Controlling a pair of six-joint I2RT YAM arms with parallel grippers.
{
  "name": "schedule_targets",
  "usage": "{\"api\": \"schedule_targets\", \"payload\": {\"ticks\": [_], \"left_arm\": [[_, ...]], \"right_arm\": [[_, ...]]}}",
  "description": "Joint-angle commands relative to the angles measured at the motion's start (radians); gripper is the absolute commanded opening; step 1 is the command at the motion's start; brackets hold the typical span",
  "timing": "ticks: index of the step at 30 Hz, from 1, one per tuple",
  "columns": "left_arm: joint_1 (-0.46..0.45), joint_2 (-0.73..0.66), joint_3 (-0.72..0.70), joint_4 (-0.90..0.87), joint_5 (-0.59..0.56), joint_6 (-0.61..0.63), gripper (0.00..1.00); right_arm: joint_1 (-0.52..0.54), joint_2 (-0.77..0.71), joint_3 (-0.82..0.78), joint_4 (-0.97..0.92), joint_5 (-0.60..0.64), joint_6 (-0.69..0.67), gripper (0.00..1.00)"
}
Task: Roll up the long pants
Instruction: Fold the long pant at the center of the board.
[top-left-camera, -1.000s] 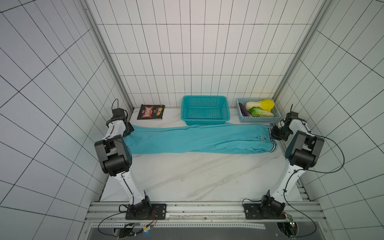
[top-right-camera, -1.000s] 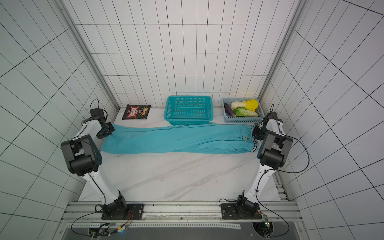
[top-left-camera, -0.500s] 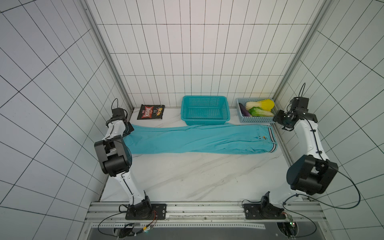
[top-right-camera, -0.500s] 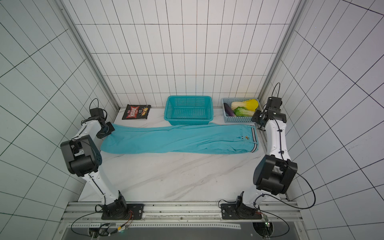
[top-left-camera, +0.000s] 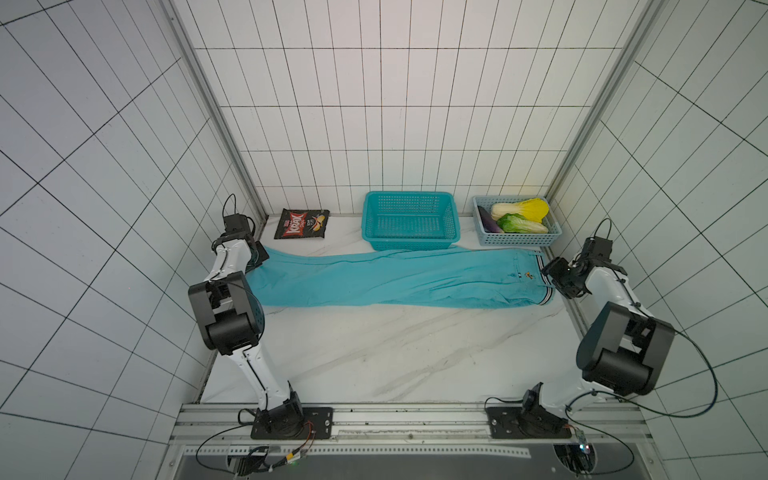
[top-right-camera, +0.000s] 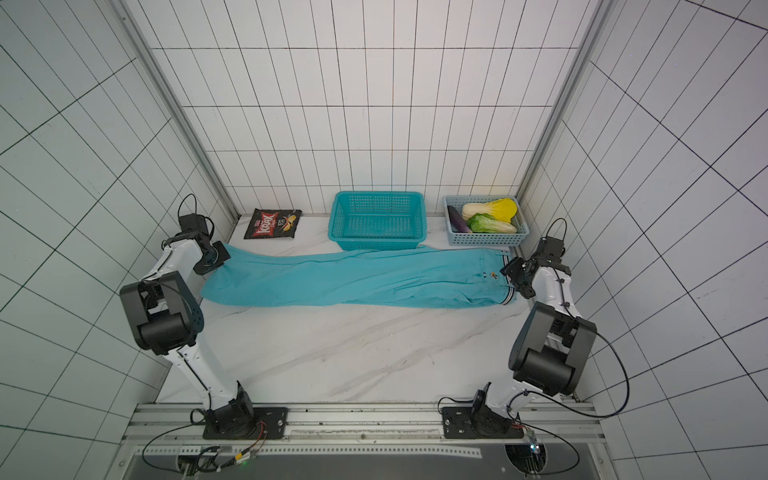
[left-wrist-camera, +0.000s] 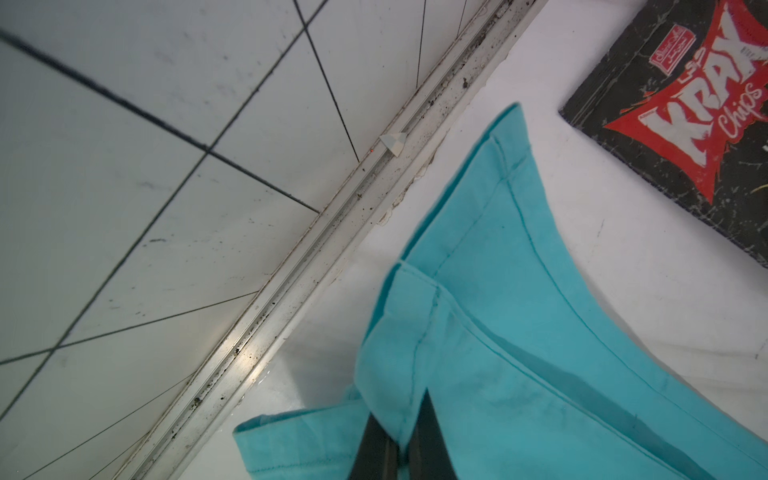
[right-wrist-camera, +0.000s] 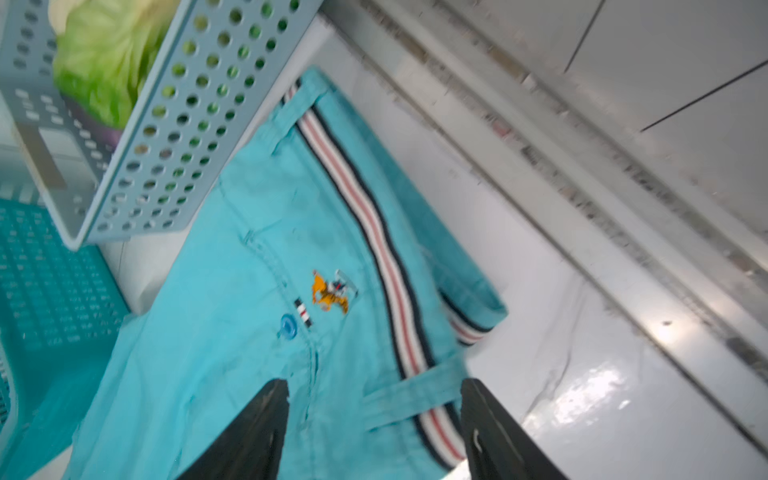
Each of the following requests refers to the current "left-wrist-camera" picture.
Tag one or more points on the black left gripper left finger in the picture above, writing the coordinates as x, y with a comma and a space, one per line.
377, 455

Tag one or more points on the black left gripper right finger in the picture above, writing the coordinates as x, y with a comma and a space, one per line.
428, 457

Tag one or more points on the teal long pants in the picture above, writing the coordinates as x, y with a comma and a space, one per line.
529, 377

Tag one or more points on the black red chips bag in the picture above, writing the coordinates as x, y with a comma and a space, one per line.
681, 99

